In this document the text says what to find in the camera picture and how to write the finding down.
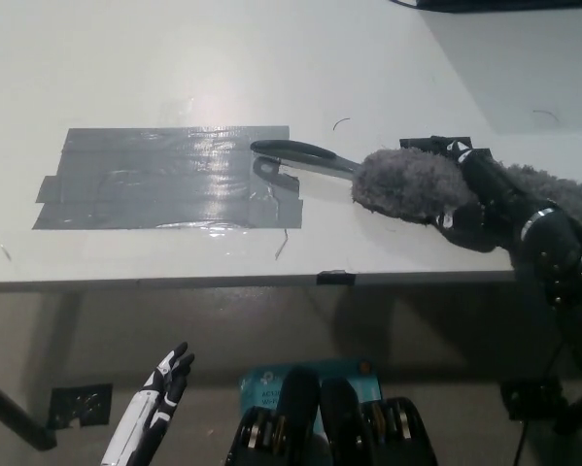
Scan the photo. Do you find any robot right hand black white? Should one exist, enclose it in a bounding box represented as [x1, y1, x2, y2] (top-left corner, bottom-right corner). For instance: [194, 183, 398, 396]
[434, 137, 560, 254]

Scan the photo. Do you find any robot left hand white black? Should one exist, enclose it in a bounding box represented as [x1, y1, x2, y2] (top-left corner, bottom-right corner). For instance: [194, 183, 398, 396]
[99, 341, 196, 466]

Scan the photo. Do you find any grey fluffy duster black handle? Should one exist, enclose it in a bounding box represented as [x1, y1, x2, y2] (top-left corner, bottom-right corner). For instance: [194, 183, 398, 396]
[249, 139, 582, 230]

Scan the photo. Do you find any black tape square patch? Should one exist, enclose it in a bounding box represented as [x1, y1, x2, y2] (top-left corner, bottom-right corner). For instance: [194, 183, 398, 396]
[398, 136, 474, 152]

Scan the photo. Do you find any black flat device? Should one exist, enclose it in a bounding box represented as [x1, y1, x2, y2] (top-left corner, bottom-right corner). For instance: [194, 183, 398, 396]
[413, 0, 582, 11]

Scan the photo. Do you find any grey duct tape patch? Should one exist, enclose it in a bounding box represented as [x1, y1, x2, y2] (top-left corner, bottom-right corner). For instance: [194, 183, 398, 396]
[32, 125, 305, 231]

